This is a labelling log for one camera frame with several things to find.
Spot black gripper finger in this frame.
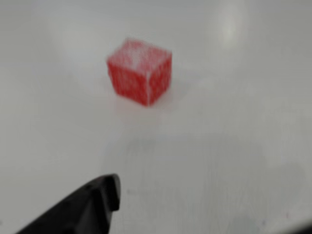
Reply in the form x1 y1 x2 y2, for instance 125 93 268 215
14 173 121 234

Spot red foam cube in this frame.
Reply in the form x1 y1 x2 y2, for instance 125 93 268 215
106 38 173 107

